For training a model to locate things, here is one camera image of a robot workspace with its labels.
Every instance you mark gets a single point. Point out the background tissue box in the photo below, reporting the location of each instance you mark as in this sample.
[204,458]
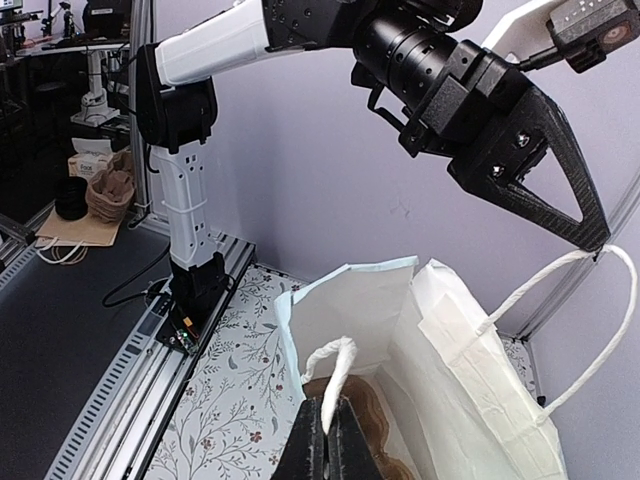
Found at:
[90,157]

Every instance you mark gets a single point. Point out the background stack of carriers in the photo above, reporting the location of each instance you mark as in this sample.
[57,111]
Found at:
[111,190]

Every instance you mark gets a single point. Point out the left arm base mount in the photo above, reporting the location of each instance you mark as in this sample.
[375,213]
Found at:
[187,306]

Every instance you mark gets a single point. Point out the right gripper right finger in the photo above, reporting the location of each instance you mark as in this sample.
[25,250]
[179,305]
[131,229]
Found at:
[349,456]

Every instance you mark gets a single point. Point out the brown cardboard cup carrier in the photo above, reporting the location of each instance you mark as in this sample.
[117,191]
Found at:
[376,431]

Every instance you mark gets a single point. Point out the front aluminium rail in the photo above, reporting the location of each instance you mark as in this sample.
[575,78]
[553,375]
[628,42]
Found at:
[72,340]

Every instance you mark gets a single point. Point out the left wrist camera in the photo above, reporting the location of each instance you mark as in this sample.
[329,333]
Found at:
[539,34]

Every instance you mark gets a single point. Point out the background stack of lids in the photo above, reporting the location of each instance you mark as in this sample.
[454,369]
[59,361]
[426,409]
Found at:
[69,202]

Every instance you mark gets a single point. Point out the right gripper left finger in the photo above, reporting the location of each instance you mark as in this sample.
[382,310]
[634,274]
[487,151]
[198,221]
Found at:
[303,457]

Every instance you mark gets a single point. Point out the background robot stand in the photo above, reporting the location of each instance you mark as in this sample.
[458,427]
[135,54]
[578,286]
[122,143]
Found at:
[94,108]

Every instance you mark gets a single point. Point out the white paper bag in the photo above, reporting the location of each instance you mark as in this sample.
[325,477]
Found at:
[466,339]

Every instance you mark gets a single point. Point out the floral table mat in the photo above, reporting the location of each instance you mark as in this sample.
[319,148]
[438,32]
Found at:
[236,413]

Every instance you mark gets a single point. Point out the background brown paper bag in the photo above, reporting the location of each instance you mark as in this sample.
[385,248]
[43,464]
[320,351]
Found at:
[66,243]

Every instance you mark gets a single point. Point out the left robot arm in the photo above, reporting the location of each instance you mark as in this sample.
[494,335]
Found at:
[400,47]

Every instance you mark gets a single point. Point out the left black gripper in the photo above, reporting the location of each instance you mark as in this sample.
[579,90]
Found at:
[526,160]

